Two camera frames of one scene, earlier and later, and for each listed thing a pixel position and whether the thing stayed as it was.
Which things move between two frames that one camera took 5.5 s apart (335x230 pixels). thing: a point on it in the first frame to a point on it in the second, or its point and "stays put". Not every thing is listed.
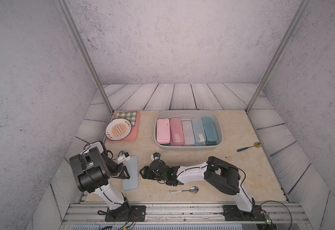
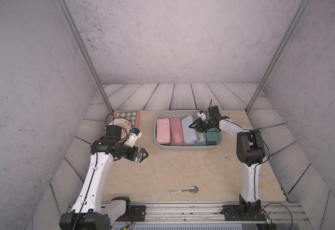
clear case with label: [199, 134] stays put
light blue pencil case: [131, 166] to [190, 134]
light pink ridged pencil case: [162, 131] stays put
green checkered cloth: [130, 115] stays put
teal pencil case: [211, 138] stays put
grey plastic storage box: [187, 115] stays put
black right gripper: [145, 173] to [198, 125]
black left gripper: [118, 169] to [133, 157]
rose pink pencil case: [177, 138] stays put
